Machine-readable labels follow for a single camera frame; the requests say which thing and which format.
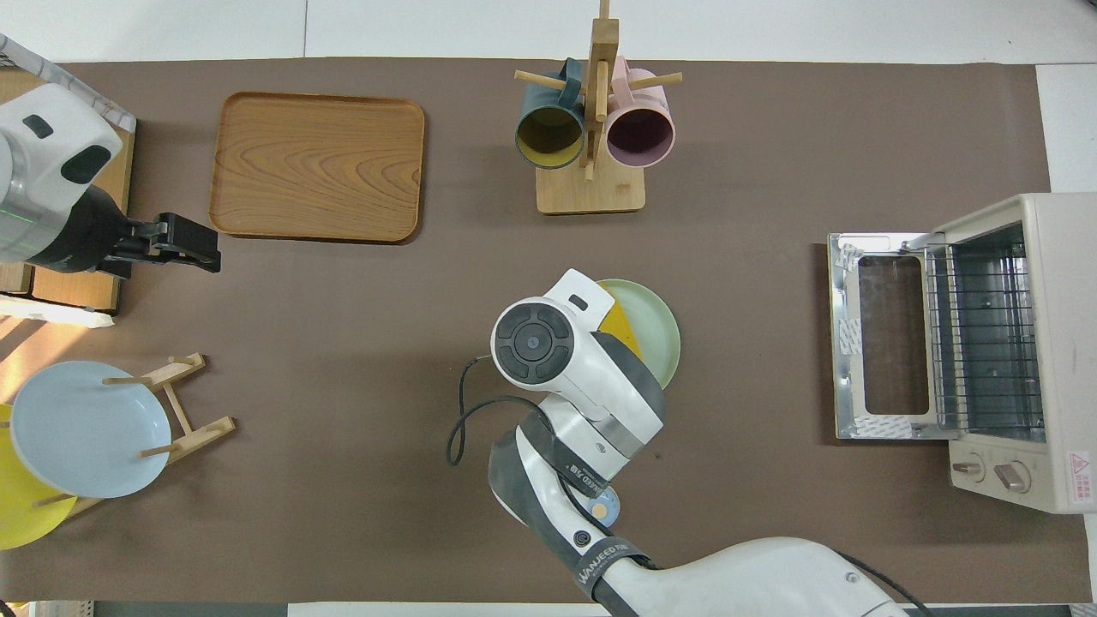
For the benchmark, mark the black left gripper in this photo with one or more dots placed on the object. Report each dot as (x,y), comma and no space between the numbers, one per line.
(86,231)

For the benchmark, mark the mint green plate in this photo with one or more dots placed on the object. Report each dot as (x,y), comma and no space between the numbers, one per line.
(656,343)

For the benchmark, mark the glass oven door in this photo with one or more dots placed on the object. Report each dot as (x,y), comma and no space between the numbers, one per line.
(844,343)

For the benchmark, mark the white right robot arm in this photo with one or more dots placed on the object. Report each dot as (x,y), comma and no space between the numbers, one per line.
(754,583)

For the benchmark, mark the silver oven knob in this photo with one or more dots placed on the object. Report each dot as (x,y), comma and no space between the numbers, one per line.
(1012,476)
(968,469)

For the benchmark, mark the white toaster oven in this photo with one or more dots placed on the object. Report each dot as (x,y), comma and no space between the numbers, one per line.
(1063,343)

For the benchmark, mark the brown wooden tray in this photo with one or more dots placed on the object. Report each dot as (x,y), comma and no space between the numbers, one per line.
(317,171)

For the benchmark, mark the wooden plate rack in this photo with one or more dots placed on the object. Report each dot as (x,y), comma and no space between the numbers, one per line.
(201,433)

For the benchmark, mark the brown table mat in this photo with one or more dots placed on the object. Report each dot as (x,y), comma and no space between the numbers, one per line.
(343,386)

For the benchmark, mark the light blue plate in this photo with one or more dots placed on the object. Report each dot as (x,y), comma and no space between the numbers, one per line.
(86,428)

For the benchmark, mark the yellow plate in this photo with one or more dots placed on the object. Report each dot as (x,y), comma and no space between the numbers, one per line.
(21,514)

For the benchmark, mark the dark blue mug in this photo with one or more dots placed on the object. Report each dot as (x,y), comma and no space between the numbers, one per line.
(548,137)

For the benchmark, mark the wooden mug tree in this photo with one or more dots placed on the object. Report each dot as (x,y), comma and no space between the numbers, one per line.
(600,193)

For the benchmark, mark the pink mug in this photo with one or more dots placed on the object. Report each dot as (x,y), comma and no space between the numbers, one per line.
(638,137)

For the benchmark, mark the small blue call bell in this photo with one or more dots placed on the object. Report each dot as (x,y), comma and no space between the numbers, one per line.
(604,512)

